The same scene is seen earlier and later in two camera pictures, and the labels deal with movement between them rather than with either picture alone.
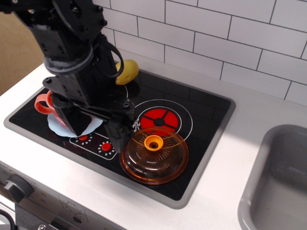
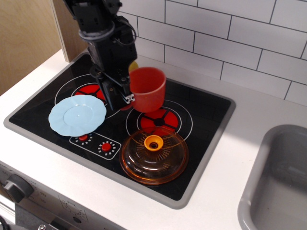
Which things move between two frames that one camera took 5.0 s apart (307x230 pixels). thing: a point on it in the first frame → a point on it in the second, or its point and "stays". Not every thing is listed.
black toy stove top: (200, 116) stays
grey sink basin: (274, 197) stays
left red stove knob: (84, 138) stays
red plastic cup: (50, 109) → (147, 86)
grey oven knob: (18, 188) stays
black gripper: (96, 88) → (113, 57)
